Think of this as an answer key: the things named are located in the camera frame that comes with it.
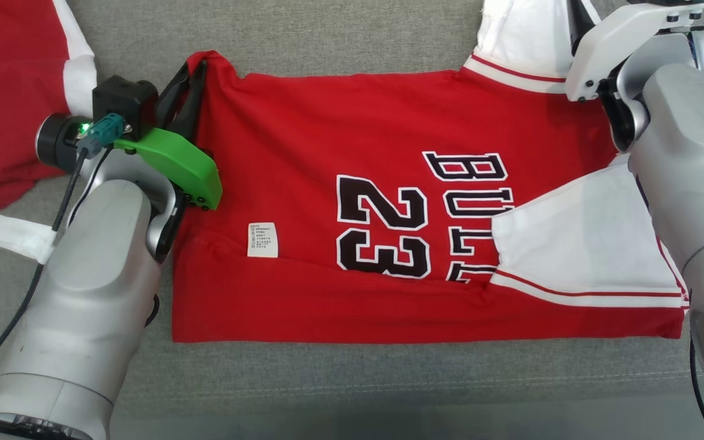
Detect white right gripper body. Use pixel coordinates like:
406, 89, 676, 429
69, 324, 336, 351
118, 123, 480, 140
565, 2, 704, 103

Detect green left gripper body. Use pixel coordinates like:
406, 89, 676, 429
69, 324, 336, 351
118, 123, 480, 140
112, 126, 224, 212

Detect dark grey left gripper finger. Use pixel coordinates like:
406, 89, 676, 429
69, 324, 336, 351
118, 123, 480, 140
177, 59, 208, 145
156, 60, 196, 131

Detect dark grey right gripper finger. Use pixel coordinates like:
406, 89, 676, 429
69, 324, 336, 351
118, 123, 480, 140
568, 0, 602, 48

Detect red white basketball jersey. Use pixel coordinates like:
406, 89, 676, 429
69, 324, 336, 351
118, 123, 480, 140
170, 0, 692, 344

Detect red shorts with white stripe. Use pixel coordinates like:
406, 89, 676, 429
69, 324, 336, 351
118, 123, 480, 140
0, 0, 97, 211

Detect black left cable teal connector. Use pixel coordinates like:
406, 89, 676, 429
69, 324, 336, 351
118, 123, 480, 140
0, 113, 127, 419

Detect white fabric strap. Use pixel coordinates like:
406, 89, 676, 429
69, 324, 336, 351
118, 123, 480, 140
0, 207, 57, 265

